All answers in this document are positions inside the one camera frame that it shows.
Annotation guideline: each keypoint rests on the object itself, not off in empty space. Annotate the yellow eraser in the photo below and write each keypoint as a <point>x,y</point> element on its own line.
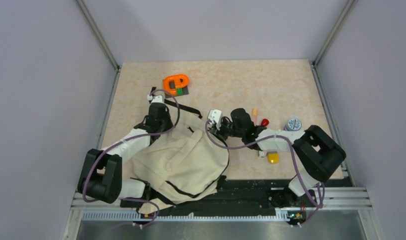
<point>273,157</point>

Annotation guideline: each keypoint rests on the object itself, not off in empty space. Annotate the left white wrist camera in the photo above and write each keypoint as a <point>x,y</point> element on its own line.
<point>155,99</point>

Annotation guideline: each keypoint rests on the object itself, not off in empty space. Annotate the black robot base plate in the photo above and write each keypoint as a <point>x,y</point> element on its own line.
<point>241,198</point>

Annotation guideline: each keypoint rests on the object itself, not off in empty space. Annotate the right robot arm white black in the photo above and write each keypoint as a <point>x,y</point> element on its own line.
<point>315,155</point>

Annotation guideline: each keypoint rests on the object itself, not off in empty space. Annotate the red black stamp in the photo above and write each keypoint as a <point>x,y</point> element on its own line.
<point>264,122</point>

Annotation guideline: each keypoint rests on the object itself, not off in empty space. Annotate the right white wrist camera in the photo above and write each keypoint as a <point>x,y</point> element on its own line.
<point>215,117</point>

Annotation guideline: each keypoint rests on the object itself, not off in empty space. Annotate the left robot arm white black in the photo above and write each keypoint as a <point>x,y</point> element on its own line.
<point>101,177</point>

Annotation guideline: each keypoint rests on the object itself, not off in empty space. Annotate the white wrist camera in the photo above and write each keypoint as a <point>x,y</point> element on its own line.
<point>155,99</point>
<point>215,117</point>

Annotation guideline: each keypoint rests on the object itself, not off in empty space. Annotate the beige canvas backpack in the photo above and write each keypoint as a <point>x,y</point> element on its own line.
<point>183,165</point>

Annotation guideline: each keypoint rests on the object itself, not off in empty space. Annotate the blue patterned tape roll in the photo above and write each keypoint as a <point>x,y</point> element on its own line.
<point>292,125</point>

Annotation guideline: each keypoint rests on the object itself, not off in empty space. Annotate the orange toy on grey base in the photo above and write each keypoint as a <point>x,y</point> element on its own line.
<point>176,85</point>

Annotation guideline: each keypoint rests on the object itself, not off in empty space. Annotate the aluminium frame rails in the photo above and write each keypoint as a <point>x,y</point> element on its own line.
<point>347,215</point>

